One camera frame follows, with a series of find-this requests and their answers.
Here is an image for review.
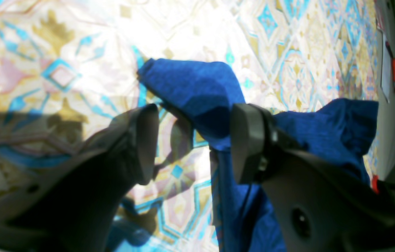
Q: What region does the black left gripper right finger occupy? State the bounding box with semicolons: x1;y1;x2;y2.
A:
231;104;395;252

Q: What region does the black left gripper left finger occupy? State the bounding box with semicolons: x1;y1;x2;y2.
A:
0;104;159;252

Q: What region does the blue long-sleeve T-shirt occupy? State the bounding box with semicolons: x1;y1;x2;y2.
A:
137;59;379;252

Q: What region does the orange clamp lower left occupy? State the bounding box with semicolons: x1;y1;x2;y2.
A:
371;174;380;195

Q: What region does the patterned tile tablecloth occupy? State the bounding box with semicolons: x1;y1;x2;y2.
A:
0;0;378;252

